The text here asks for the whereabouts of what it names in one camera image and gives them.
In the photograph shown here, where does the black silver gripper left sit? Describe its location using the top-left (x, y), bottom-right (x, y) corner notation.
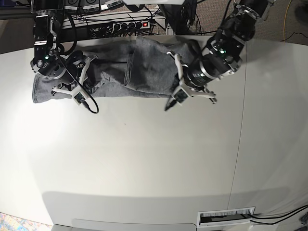
top-left (185, 54), bottom-right (231, 88)

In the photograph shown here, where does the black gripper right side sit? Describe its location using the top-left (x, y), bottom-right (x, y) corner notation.
top-left (60, 51), bottom-right (86, 84)

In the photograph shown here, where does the grey T-shirt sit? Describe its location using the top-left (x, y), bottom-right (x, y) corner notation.
top-left (32, 36), bottom-right (201, 103)

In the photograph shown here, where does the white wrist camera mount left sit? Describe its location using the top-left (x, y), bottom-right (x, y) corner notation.
top-left (165, 51), bottom-right (219, 111)

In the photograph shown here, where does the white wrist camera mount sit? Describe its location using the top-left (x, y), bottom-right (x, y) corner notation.
top-left (165, 51), bottom-right (219, 111)
top-left (52, 55), bottom-right (99, 114)

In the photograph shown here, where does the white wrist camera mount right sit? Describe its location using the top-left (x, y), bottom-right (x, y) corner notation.
top-left (52, 55), bottom-right (99, 114)

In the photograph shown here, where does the black power strip red switch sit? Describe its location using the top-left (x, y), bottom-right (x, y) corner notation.
top-left (88, 22), bottom-right (152, 39)

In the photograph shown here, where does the yellow cable on carpet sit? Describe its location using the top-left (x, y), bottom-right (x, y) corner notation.
top-left (279, 0), bottom-right (308, 42)

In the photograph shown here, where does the white cable grommet box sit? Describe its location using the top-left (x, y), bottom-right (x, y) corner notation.
top-left (197, 207), bottom-right (255, 228)

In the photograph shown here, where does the black cable pair on table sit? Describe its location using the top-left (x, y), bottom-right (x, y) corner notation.
top-left (240, 205), bottom-right (308, 226)

